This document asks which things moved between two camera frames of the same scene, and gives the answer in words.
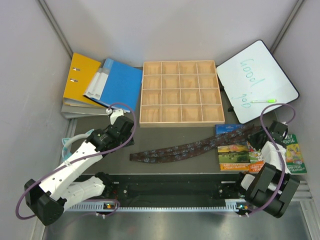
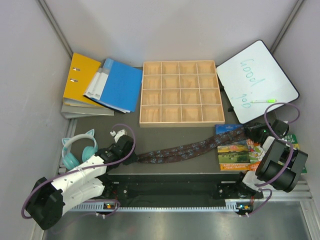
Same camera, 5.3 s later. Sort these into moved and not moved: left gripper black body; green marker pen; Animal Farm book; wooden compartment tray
Moved: left gripper black body
Not moved: Animal Farm book; green marker pen; wooden compartment tray
